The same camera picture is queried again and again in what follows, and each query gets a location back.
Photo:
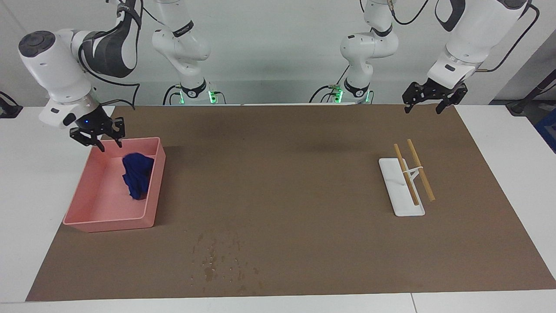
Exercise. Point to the blue box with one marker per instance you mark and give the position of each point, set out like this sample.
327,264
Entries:
548,130

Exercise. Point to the pink plastic bin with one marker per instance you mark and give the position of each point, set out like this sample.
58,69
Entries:
104,200

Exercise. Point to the brown table mat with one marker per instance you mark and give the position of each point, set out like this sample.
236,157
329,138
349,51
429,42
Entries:
282,174

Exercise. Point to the wooden dowel rod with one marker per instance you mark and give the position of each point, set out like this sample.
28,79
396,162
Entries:
423,178
402,163

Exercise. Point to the spilled water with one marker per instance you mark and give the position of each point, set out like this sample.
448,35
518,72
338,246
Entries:
210,273

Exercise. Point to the black clamp mount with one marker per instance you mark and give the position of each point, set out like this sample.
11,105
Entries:
8,108

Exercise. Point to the white towel rack base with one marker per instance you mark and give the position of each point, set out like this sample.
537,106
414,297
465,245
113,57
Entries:
402,195

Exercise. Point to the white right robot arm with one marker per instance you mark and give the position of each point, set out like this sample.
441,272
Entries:
52,65

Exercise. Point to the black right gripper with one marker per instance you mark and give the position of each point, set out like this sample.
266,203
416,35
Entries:
93,124

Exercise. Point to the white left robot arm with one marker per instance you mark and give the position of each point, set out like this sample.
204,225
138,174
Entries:
478,26

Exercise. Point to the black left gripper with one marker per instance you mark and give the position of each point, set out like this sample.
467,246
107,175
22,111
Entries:
436,91

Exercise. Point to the blue towel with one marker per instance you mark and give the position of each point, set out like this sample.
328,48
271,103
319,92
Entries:
138,174

